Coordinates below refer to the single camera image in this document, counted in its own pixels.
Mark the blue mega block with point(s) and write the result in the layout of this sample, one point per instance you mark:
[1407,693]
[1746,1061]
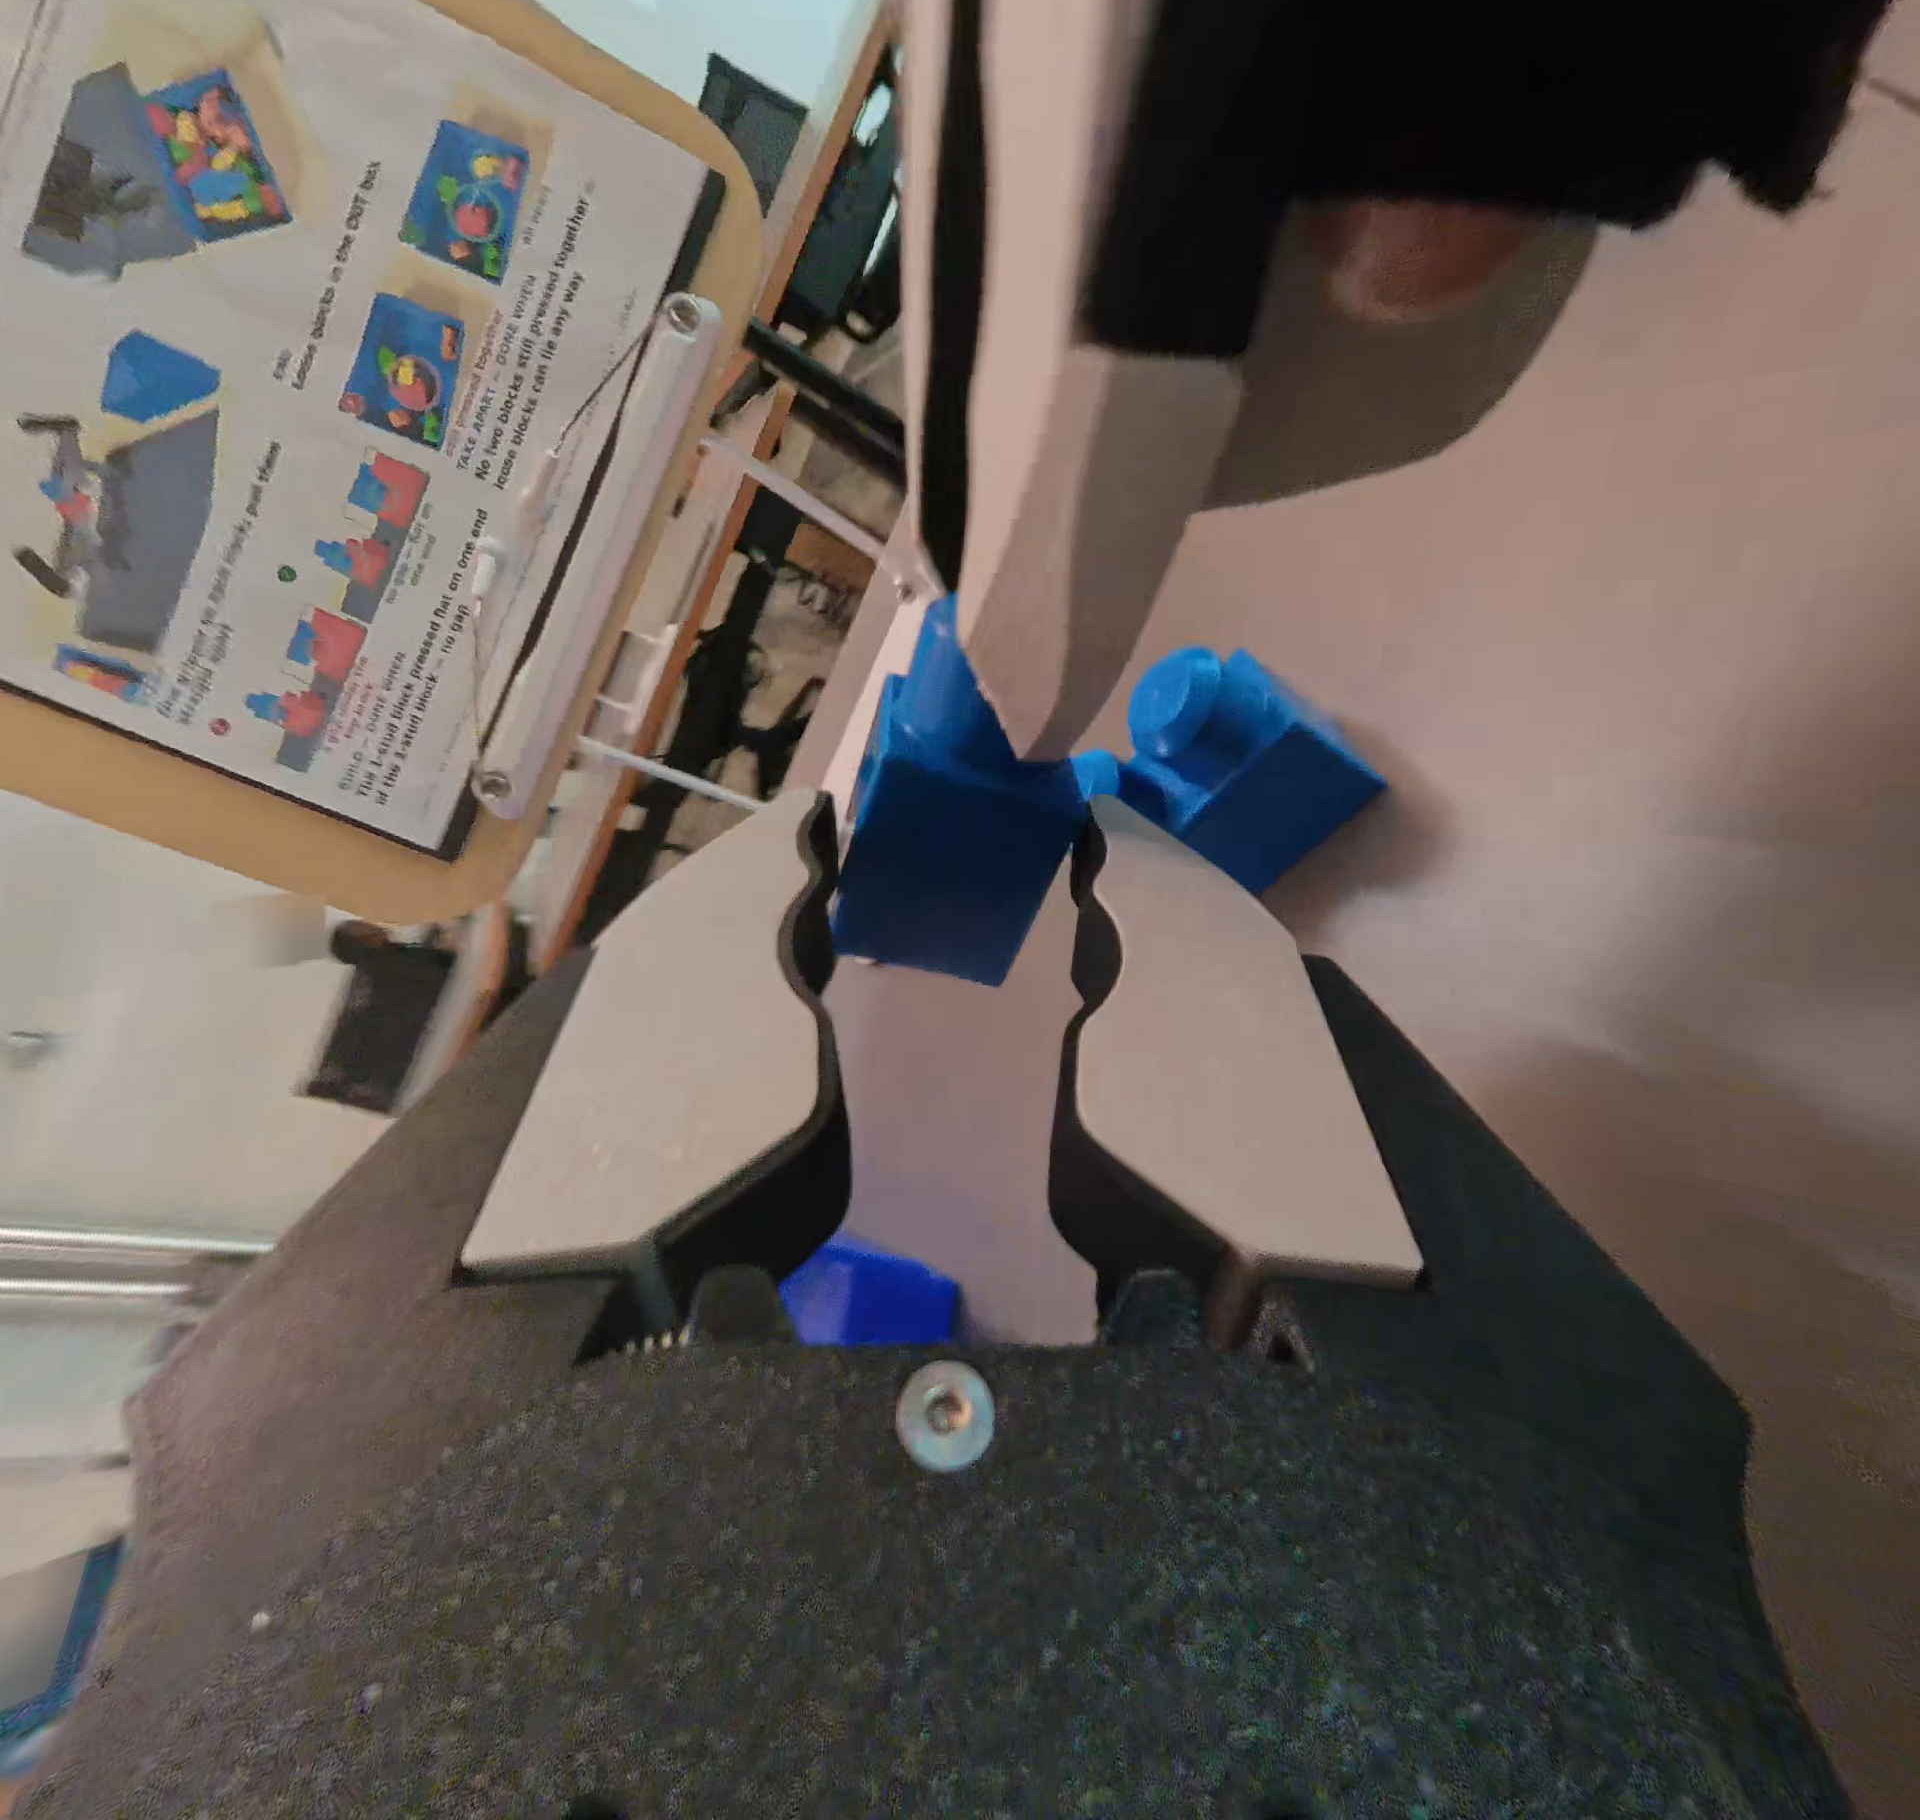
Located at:
[1261,785]
[952,861]

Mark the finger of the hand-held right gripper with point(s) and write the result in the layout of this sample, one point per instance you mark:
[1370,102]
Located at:
[918,200]
[1080,531]

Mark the instruction sheet on white stand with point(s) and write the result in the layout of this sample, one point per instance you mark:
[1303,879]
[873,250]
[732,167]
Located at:
[376,351]

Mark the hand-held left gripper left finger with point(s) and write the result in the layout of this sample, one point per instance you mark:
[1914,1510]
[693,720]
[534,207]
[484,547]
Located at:
[675,1085]

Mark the person's right hand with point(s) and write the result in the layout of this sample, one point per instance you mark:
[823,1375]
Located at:
[1427,260]

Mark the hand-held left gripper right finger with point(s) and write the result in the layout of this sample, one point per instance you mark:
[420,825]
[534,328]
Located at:
[1231,1100]

